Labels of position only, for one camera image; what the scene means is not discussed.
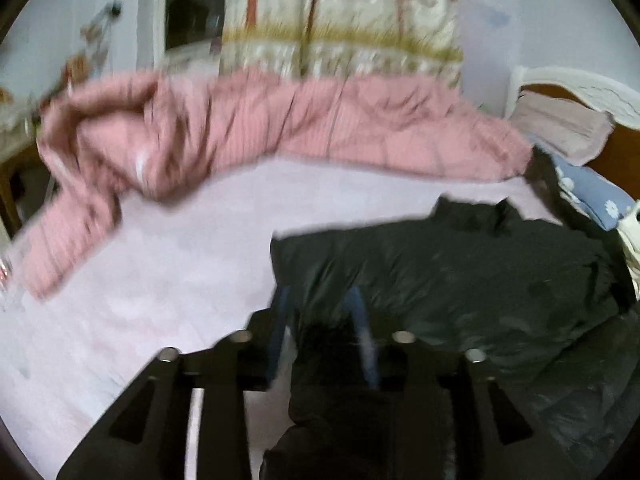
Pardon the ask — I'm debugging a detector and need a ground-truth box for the wooden headboard with white cover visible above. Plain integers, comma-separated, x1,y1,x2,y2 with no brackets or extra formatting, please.
506,66,639,198

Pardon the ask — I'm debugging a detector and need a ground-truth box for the cluttered wooden desk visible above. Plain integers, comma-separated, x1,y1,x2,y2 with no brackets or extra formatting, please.
1,53,92,238

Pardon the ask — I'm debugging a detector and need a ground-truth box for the pink bed sheet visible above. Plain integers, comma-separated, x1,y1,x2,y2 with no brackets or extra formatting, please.
1,159,550,479

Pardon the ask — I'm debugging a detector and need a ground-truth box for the blue floral pillow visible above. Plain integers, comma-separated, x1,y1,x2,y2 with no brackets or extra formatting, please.
551,154,636,231

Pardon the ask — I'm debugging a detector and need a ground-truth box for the pink quilted blanket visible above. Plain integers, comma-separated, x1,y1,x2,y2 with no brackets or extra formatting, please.
14,70,533,298

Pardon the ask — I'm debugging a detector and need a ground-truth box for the large black jacket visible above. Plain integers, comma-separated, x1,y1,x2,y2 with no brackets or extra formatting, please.
259,146,640,480

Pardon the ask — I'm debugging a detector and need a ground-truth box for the patterned beige curtain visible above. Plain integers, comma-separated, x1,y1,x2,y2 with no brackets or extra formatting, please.
220,0,463,88

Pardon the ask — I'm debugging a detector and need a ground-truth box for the dark window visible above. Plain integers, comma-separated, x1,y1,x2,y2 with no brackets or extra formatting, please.
165,0,226,50

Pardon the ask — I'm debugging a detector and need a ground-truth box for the beige pillow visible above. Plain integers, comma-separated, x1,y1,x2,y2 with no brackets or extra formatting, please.
510,91,615,166

